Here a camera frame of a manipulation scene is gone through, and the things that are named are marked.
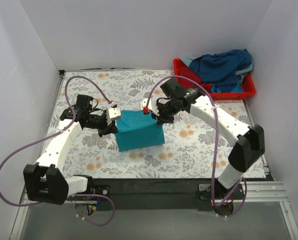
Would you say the teal t shirt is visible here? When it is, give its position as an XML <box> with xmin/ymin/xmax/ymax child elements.
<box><xmin>115</xmin><ymin>110</ymin><xmax>165</xmax><ymax>152</ymax></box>

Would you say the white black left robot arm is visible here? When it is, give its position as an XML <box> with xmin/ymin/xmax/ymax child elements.
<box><xmin>23</xmin><ymin>94</ymin><xmax>122</xmax><ymax>205</ymax></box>

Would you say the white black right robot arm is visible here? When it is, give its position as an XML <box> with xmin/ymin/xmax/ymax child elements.
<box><xmin>146</xmin><ymin>75</ymin><xmax>265</xmax><ymax>201</ymax></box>

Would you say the floral patterned table mat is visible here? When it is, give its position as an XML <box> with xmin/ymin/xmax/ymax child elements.
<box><xmin>48</xmin><ymin>70</ymin><xmax>231</xmax><ymax>178</ymax></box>

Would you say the red t shirt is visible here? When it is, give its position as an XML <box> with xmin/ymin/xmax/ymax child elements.
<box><xmin>177</xmin><ymin>66</ymin><xmax>212</xmax><ymax>93</ymax></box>

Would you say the dark blue t shirt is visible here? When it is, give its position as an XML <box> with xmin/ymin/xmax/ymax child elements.
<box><xmin>188</xmin><ymin>49</ymin><xmax>253</xmax><ymax>93</ymax></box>

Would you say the red plastic bin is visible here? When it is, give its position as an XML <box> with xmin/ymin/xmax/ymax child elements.
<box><xmin>173</xmin><ymin>58</ymin><xmax>256</xmax><ymax>101</ymax></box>

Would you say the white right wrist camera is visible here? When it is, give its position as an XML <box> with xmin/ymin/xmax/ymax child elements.
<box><xmin>140</xmin><ymin>98</ymin><xmax>159</xmax><ymax>117</ymax></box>

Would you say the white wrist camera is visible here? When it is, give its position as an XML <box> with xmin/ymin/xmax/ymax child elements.
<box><xmin>140</xmin><ymin>98</ymin><xmax>159</xmax><ymax>117</ymax></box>
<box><xmin>106</xmin><ymin>107</ymin><xmax>122</xmax><ymax>121</ymax></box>

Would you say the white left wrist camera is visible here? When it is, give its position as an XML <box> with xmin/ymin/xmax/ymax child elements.
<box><xmin>106</xmin><ymin>107</ymin><xmax>122</xmax><ymax>121</ymax></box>

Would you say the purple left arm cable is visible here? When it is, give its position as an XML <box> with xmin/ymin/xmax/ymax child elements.
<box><xmin>0</xmin><ymin>76</ymin><xmax>116</xmax><ymax>227</ymax></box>

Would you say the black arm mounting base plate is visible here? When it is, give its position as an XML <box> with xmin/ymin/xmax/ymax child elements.
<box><xmin>66</xmin><ymin>177</ymin><xmax>246</xmax><ymax>211</ymax></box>

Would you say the aluminium frame rail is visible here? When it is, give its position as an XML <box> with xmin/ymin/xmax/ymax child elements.
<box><xmin>11</xmin><ymin>181</ymin><xmax>298</xmax><ymax>240</ymax></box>

